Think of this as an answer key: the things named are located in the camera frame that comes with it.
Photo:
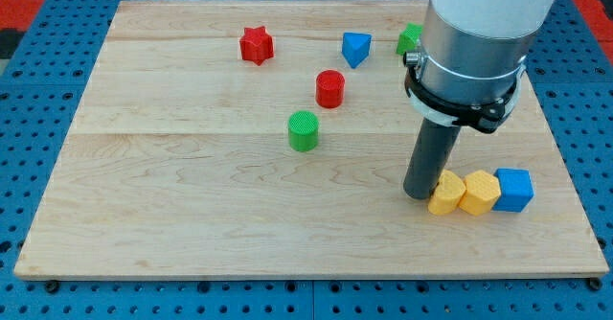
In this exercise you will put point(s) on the yellow heart block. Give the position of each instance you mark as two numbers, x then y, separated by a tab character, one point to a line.
449	190

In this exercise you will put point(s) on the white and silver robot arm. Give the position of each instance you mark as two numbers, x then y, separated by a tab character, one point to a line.
473	49

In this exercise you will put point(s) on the red star block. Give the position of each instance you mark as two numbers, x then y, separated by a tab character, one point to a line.
256	45

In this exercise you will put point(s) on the blue cube block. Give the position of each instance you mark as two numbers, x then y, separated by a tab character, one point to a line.
516	190

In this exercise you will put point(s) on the yellow hexagon block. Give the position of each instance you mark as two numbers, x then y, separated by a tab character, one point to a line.
482	190

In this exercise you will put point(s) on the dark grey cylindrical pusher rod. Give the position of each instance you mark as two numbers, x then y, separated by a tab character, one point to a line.
430	154

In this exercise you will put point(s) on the green block behind arm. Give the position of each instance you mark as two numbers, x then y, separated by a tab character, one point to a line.
409	39

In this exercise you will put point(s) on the green cylinder block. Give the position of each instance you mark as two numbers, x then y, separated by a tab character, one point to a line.
303	127

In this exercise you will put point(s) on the blue triangle block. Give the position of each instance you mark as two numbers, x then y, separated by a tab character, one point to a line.
355	48

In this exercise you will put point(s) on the light wooden board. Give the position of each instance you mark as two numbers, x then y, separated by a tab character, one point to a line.
177	164

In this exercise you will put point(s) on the red cylinder block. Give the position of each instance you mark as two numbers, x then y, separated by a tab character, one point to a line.
330	86

